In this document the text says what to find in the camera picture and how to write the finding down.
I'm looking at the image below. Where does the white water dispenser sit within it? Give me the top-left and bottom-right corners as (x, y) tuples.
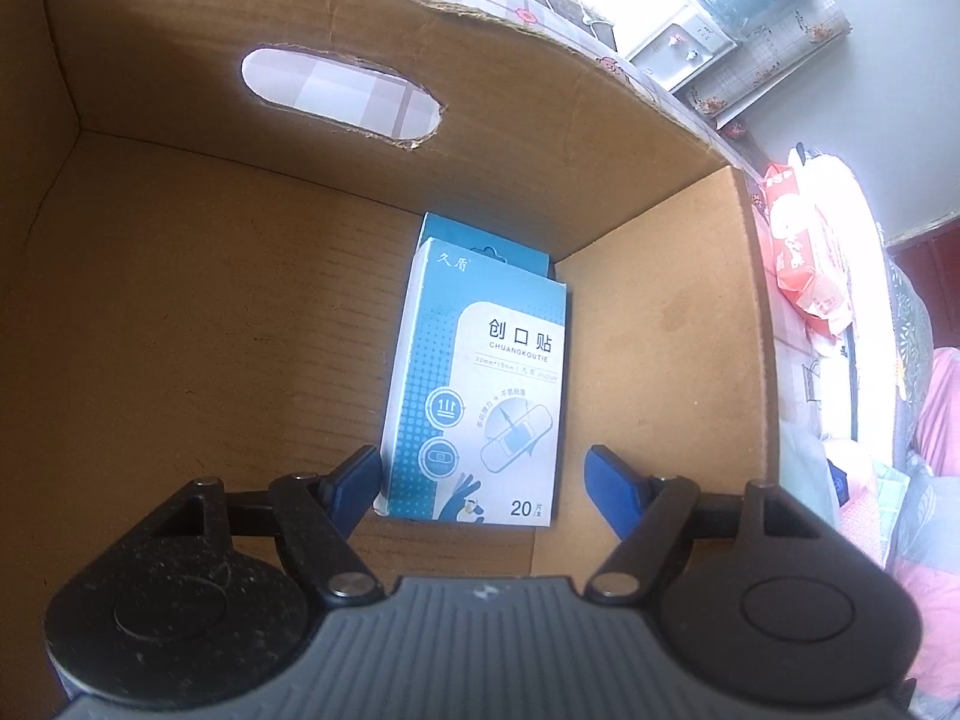
(626, 7), (737, 93)

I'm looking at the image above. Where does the white rolled checked blanket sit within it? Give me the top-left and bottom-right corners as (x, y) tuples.
(788, 142), (900, 465)

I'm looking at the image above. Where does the brown cardboard box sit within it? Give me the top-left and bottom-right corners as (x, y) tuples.
(2, 0), (778, 718)

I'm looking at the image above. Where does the rolled floral mat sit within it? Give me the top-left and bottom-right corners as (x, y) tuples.
(679, 0), (851, 130)

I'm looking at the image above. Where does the red wet wipes pack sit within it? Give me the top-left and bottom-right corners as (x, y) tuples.
(760, 145), (853, 338)

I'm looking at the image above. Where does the blue band-aid box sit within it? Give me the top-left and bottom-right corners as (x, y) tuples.
(374, 213), (568, 528)

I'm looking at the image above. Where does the green leaf patterned pillow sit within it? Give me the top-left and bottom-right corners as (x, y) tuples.
(887, 259), (934, 470)

